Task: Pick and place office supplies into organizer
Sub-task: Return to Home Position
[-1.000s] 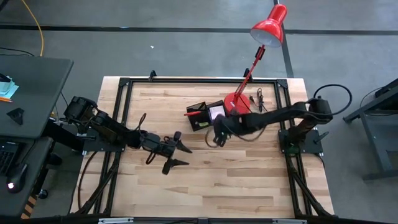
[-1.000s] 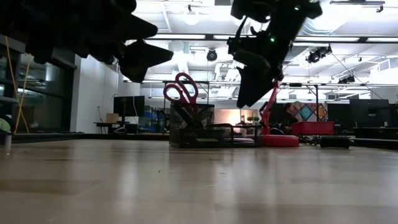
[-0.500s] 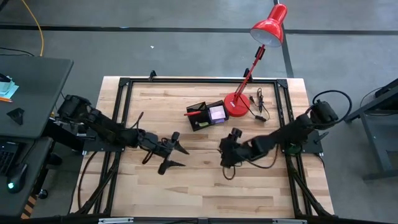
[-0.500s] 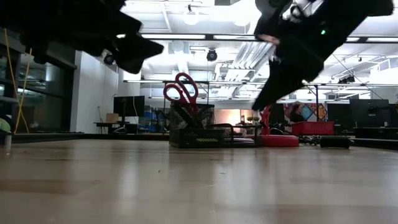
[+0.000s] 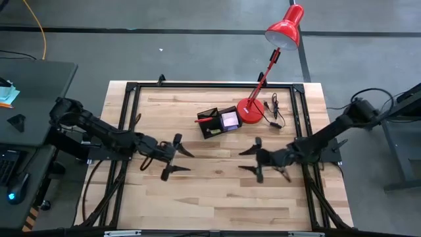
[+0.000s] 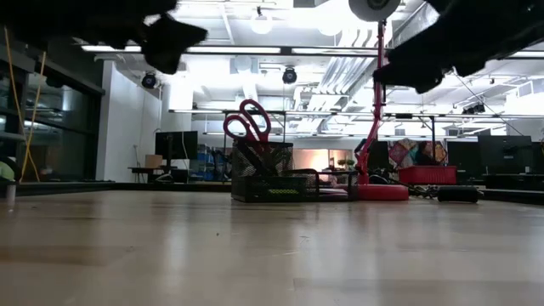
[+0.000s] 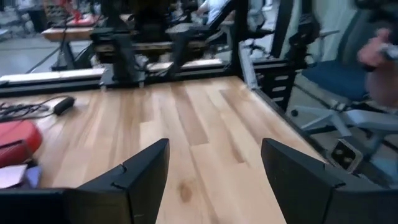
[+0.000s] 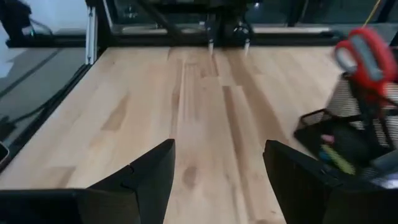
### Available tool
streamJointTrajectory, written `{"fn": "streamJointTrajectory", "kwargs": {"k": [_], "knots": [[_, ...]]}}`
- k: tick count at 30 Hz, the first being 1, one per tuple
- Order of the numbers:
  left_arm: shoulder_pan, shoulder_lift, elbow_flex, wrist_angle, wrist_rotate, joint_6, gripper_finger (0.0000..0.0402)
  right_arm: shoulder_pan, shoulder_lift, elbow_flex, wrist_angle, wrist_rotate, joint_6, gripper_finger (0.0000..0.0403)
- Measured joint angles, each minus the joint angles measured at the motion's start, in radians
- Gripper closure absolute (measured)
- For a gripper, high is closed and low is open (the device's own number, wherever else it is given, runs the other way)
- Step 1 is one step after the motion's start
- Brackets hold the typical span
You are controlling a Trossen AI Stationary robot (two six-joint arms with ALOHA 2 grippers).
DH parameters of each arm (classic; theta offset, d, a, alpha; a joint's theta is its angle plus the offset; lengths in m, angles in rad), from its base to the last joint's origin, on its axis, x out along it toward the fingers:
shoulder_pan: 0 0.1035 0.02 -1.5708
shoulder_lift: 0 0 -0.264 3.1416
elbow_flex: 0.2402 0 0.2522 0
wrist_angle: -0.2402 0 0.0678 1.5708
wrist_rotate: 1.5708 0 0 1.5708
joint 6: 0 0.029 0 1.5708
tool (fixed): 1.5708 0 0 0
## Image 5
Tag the black mesh desk organizer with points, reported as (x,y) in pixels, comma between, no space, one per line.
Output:
(210,126)

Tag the dark grey metal stand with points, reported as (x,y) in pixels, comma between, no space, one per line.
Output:
(399,154)

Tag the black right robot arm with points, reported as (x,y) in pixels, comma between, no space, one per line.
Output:
(329,131)

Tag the silver aluminium bracket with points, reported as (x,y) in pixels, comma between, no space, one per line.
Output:
(306,234)
(121,233)

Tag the dark grey keyboard desk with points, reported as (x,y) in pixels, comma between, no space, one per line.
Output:
(33,158)

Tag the black keyboard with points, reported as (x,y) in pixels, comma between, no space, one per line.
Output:
(6,166)

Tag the black caster wheel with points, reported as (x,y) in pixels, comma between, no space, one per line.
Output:
(45,205)

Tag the black triangular stand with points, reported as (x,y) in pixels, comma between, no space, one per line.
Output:
(17,122)

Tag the black metal table frame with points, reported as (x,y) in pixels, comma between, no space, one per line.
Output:
(213,85)

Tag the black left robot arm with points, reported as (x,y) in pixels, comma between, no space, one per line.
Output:
(105,133)

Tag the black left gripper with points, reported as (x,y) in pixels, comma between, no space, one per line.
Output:
(161,151)

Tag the red desk lamp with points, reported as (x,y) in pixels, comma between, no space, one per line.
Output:
(250,113)

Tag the orange pencil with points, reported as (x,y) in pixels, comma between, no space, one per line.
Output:
(6,105)

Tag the light blue paper stack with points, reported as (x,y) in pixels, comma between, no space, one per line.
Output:
(8,95)

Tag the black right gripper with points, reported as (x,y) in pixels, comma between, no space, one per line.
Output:
(276,158)

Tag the yellow black striped desk foot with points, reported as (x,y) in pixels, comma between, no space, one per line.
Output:
(31,217)

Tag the black computer mouse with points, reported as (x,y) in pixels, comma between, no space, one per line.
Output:
(18,189)

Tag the pink sticky note pad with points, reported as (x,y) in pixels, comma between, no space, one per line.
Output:
(230,118)

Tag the dark grey side desk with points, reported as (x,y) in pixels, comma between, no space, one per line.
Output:
(39,85)

